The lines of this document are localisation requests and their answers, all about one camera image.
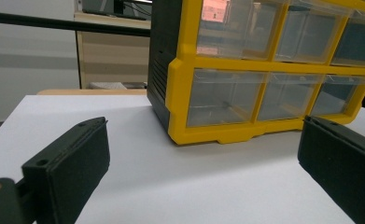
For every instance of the clear plastic drawer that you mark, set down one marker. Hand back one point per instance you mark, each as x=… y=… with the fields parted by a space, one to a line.
x=233 y=34

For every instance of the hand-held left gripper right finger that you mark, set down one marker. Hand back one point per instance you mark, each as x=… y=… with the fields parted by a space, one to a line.
x=345 y=165

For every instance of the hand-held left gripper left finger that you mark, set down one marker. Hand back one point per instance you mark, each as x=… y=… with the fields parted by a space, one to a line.
x=68 y=168

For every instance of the yellow black drawer organizer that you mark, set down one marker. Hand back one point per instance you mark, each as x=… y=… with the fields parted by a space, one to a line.
x=180 y=93

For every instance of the wooden cabinet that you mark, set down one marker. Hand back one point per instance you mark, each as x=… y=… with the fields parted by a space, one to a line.
x=115 y=56

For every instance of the black horizontal bar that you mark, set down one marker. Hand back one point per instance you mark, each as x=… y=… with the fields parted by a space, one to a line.
x=46 y=23

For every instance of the wooden table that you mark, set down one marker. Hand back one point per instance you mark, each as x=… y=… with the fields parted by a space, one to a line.
x=93 y=92

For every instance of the set of clear drawers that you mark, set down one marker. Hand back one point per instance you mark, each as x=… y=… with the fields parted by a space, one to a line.
x=223 y=99

